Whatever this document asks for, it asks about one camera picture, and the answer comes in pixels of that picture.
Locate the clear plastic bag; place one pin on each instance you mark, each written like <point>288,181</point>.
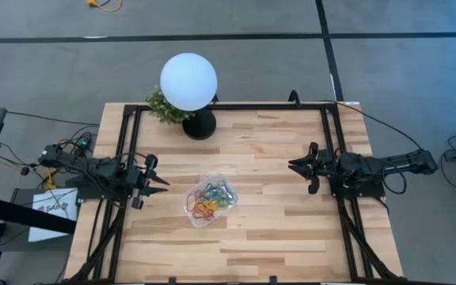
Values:
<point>228,208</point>

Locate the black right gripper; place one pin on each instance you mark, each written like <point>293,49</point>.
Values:
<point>323,168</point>

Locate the small green potted plant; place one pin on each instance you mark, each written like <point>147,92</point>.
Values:
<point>164,111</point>

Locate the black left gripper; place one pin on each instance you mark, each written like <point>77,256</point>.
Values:
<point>139,180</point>

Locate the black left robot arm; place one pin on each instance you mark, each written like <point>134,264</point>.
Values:
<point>101,170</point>

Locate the black hub with green light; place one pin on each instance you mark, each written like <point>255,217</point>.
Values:
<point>82,142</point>

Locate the green rubber band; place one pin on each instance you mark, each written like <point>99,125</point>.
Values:
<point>217,190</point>

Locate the white paper sheet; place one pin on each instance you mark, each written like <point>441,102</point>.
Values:
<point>50,198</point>

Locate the black table clamp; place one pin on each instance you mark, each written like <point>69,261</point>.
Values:
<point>272,280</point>
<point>171,280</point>

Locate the teal rubber band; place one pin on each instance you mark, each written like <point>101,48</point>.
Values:
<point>230,196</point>
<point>220,200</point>

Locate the black bar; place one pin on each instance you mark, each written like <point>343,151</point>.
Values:
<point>14,213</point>

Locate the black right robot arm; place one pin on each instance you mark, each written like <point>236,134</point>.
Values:
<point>370,166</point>

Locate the white globe table lamp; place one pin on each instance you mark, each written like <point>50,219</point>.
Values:
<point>188,81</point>

